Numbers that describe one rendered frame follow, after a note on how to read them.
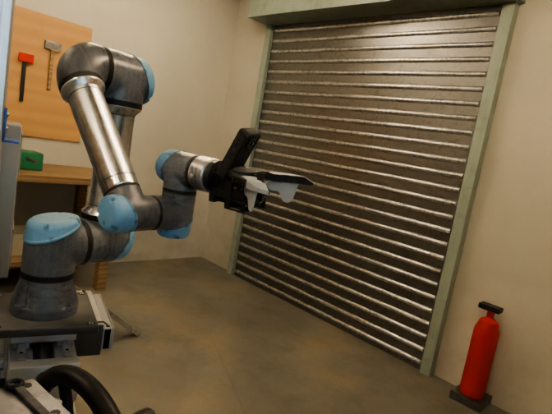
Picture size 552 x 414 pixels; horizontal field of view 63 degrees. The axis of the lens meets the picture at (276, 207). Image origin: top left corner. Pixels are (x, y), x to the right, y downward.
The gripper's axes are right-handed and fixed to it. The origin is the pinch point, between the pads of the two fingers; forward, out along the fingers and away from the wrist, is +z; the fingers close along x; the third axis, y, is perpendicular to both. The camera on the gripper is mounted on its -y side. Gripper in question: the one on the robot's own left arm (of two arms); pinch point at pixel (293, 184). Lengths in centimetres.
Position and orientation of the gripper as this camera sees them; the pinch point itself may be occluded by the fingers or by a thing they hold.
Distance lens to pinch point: 85.0
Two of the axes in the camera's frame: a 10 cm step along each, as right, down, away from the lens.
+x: -5.8, 1.5, -8.0
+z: 8.1, 2.2, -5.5
